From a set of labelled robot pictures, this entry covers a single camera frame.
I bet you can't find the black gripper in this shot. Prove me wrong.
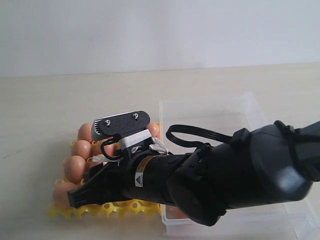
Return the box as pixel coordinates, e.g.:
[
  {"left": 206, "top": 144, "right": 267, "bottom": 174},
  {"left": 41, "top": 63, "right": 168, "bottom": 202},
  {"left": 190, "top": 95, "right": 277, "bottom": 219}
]
[{"left": 67, "top": 153, "right": 190, "bottom": 208}]

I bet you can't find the brown egg seven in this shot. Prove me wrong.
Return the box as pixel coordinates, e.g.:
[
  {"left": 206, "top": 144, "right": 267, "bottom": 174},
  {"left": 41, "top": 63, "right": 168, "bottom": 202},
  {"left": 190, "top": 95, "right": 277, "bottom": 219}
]
[{"left": 64, "top": 155, "right": 86, "bottom": 184}]

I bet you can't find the brown egg fourteen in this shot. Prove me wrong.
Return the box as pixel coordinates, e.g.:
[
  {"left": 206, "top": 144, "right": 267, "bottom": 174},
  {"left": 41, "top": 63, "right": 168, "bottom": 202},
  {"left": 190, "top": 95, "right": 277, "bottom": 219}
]
[{"left": 92, "top": 141, "right": 117, "bottom": 164}]

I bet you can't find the brown egg eight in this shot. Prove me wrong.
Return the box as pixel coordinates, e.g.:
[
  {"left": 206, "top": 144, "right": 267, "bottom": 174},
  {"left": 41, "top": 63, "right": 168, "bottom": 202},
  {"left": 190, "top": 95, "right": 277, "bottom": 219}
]
[{"left": 71, "top": 140, "right": 93, "bottom": 160}]

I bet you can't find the brown egg five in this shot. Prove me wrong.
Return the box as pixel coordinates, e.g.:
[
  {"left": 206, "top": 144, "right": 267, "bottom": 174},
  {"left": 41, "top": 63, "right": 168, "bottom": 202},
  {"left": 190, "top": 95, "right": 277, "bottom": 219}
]
[{"left": 52, "top": 182, "right": 78, "bottom": 209}]

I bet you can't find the brown egg one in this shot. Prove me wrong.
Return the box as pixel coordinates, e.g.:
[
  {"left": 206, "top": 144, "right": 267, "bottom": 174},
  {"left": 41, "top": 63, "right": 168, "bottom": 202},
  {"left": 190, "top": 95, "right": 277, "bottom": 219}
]
[{"left": 77, "top": 122, "right": 93, "bottom": 143}]

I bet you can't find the brown egg four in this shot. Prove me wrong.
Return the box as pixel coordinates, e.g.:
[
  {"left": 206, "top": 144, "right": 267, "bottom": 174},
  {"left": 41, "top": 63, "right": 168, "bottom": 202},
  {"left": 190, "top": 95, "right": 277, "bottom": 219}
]
[{"left": 147, "top": 121, "right": 161, "bottom": 139}]

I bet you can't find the brown egg thirteen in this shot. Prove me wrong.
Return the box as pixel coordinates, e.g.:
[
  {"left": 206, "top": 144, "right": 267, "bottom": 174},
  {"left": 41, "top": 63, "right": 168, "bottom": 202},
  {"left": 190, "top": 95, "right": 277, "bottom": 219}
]
[{"left": 165, "top": 206, "right": 189, "bottom": 220}]

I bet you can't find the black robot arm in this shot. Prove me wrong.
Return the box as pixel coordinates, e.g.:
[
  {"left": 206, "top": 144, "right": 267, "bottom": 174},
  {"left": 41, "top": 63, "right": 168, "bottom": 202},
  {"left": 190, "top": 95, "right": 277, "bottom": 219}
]
[{"left": 67, "top": 120, "right": 320, "bottom": 226}]

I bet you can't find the yellow plastic egg tray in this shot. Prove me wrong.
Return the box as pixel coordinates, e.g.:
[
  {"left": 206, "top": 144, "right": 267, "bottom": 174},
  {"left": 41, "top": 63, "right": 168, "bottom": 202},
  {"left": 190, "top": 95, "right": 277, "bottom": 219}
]
[{"left": 46, "top": 138, "right": 162, "bottom": 219}]

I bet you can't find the clear plastic container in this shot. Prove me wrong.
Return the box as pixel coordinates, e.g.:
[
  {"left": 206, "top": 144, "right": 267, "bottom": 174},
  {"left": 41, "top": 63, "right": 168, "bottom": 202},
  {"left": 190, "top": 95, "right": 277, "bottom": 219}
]
[{"left": 160, "top": 93, "right": 320, "bottom": 240}]

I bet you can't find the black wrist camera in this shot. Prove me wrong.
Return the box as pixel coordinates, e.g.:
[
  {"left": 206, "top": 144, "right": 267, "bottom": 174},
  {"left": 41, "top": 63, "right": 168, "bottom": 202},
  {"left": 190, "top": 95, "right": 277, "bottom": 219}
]
[{"left": 91, "top": 110, "right": 153, "bottom": 150}]

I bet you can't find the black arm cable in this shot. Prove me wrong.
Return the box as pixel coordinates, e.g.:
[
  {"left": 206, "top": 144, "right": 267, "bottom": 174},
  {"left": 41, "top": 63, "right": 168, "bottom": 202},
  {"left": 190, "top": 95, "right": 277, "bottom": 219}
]
[{"left": 165, "top": 124, "right": 236, "bottom": 151}]

